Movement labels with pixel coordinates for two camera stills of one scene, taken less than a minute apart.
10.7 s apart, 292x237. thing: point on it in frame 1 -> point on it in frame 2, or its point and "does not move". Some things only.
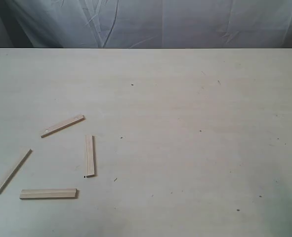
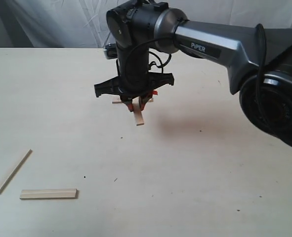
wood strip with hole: x=83 y=118 -> x=150 y=100
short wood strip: x=90 y=156 -> x=137 y=103
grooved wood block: x=49 y=193 does not move
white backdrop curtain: x=176 y=24 does not move
